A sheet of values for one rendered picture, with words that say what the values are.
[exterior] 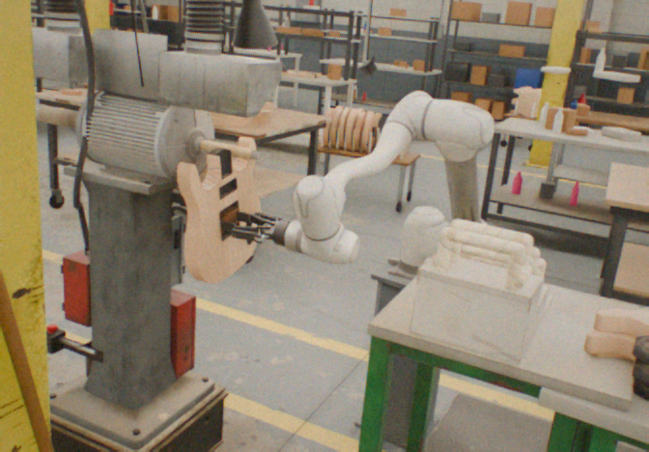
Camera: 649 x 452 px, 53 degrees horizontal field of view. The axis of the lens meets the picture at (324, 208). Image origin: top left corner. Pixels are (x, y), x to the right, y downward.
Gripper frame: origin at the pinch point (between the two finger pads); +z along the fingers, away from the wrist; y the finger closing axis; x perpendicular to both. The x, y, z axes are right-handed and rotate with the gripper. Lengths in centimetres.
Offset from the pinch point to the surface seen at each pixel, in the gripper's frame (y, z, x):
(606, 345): 0, -107, -10
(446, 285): -14, -71, 5
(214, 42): 4, 4, 52
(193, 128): 7.8, 17.3, 24.1
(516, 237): -3, -83, 15
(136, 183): -5.4, 30.6, 8.3
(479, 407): 94, -63, -122
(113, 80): 4, 43, 37
